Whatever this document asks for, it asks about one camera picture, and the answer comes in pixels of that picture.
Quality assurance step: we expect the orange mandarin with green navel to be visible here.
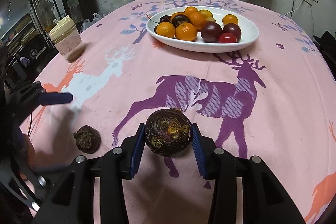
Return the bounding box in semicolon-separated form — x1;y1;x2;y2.
157;22;175;38

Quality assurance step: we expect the dark cherry round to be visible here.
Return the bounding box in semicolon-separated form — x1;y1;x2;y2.
159;15;171;23

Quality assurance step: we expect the dark cherry with stem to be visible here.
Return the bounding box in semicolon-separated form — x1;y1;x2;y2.
172;15;190;28

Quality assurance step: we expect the rough-skinned orange mandarin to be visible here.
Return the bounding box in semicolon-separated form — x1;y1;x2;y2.
175;22;198;42

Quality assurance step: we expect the red cherry tomato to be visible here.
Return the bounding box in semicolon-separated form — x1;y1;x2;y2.
218;32;237;43

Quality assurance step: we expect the dark purple plum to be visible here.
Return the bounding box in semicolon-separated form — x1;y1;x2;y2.
223;23;242;42
201;22;222;43

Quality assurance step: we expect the small yellow kumquat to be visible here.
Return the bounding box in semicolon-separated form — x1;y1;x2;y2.
198;9;213;18

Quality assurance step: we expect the yellow-green small fruit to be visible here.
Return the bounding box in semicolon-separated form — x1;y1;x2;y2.
206;17;217;23

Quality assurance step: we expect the yellow tomato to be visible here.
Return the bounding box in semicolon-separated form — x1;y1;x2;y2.
222;14;239;26

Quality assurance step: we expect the jar with cream lid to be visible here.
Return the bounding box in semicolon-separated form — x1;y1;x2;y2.
49;15;84;63

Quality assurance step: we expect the pink deer-print tablecloth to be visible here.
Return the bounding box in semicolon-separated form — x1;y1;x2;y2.
21;0;335;223

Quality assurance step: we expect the white oval plate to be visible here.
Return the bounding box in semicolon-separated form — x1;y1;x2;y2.
146;6;259;53

